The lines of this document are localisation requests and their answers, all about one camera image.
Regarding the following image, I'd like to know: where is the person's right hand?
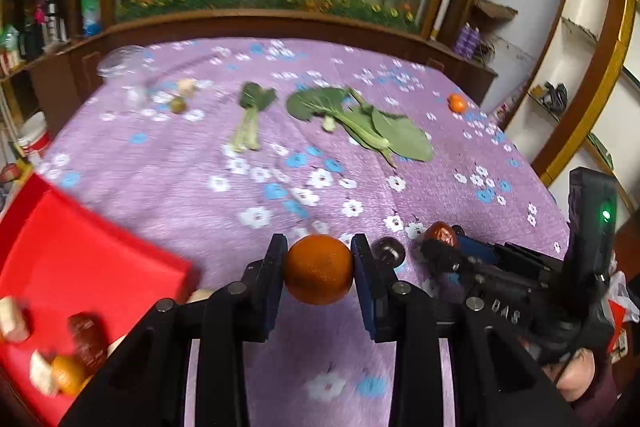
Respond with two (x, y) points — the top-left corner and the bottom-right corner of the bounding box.
(547, 349), (598, 403)

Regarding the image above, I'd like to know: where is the red date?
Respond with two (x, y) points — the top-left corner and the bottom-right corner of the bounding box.
(424, 221), (460, 250)
(67, 313), (108, 370)

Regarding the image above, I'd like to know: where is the dark purple plum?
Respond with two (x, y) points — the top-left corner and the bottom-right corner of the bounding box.
(376, 237), (406, 265)

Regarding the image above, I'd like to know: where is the steel thermos flask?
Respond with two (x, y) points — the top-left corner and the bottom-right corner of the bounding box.
(42, 0), (68, 45)

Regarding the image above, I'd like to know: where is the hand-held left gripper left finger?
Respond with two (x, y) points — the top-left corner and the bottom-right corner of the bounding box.
(60, 233), (289, 427)

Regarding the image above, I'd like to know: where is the small bok choy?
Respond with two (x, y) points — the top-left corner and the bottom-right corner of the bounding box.
(230, 82), (277, 152)

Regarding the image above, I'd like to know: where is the red white plastic bag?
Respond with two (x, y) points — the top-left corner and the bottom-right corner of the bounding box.
(607, 272), (640, 358)

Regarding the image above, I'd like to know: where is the clear plastic cup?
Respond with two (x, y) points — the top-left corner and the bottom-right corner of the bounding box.
(97, 46), (151, 108)

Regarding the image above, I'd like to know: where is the black shelf item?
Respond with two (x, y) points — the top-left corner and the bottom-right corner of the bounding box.
(542, 82), (569, 112)

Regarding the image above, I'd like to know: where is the red plastic tray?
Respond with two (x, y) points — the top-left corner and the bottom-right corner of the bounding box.
(0, 172), (195, 427)

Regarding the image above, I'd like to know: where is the clear water bottle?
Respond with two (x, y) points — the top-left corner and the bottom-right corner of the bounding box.
(81, 0), (103, 38)

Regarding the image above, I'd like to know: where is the white jar red label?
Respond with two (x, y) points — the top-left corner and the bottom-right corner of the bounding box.
(15, 112), (51, 168)

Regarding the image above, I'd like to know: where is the purple floral tablecloth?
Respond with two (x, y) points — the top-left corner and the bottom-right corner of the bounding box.
(40, 38), (573, 427)

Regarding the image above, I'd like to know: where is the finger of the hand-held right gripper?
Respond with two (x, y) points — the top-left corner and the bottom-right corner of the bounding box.
(452, 234), (502, 267)
(420, 238), (465, 277)

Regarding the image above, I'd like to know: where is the large bok choy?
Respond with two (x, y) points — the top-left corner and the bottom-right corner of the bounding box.
(286, 87), (433, 168)

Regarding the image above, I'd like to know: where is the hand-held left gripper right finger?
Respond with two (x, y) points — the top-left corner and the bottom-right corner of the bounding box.
(351, 233), (581, 427)

